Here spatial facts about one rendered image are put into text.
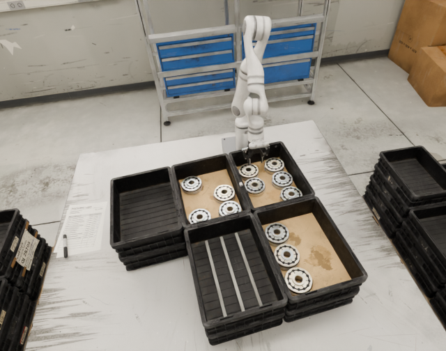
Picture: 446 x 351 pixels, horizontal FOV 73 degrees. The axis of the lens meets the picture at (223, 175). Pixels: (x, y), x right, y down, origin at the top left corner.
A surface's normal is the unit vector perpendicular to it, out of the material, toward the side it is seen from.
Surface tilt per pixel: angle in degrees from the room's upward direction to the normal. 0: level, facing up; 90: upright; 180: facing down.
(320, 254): 0
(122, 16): 90
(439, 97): 90
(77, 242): 0
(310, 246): 0
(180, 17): 90
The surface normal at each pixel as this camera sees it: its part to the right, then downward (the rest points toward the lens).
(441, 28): 0.22, 0.69
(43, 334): -0.07, -0.69
